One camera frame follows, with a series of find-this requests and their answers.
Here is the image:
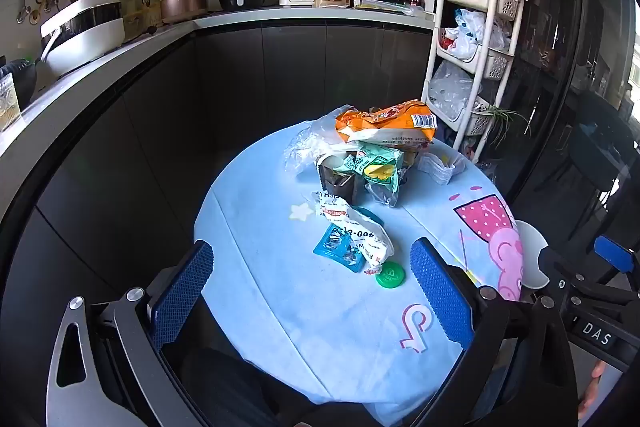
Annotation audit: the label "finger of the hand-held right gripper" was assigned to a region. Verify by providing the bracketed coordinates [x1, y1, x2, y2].
[537, 246, 640, 313]
[593, 234, 640, 280]

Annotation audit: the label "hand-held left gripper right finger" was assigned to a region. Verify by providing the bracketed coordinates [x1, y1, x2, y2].
[410, 238, 579, 427]

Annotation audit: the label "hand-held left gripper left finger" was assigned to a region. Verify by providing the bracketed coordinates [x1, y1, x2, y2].
[46, 239, 216, 427]

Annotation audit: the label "green bottle cap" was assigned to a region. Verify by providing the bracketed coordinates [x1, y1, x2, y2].
[375, 261, 405, 290]

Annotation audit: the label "white round bin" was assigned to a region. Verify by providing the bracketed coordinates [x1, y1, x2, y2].
[515, 220, 551, 290]

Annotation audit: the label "clear crinkled wrapper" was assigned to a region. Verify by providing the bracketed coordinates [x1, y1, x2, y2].
[365, 179, 406, 208]

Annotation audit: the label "white red printed wrapper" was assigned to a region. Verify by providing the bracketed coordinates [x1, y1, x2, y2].
[312, 191, 396, 275]

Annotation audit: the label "light blue packet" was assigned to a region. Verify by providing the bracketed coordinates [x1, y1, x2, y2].
[313, 223, 368, 273]

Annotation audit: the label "green yellow snack wrapper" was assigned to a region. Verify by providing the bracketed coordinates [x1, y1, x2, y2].
[334, 142, 406, 192]

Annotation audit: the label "orange snack bag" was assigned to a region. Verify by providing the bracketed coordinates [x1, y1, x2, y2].
[335, 99, 438, 145]

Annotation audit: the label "person's right hand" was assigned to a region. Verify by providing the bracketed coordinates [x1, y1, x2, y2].
[577, 359, 608, 420]

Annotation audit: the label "round table, blue cartoon cloth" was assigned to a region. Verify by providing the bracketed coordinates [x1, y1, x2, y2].
[192, 119, 526, 427]

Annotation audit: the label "white face mask stack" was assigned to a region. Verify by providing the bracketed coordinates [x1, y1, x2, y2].
[417, 152, 466, 185]

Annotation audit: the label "green spider plant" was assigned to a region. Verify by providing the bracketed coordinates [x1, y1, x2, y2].
[482, 104, 531, 145]

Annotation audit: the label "glass sliding door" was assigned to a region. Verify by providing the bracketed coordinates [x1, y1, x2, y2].
[437, 0, 640, 258]

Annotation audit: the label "clear plastic bag bundle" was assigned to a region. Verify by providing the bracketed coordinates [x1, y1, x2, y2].
[429, 62, 476, 118]

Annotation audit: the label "kitchen counter dark cabinets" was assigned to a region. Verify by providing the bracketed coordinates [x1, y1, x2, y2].
[0, 4, 436, 427]

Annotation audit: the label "clear beige packet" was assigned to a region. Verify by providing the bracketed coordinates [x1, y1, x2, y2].
[0, 74, 22, 132]

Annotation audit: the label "white plastic bag bundle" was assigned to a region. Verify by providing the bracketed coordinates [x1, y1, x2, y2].
[440, 9, 516, 58]

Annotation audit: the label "white rice cooker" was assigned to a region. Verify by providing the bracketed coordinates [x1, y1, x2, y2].
[40, 0, 125, 78]

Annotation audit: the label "white storage rack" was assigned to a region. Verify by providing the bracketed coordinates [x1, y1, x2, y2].
[421, 0, 526, 160]

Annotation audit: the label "bamboo utensil rack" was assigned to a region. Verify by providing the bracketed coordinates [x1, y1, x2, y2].
[122, 0, 162, 40]

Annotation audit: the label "copper pot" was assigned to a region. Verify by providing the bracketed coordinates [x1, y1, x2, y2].
[159, 0, 210, 24]

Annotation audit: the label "white flat box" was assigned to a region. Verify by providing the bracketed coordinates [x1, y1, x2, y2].
[353, 0, 416, 15]

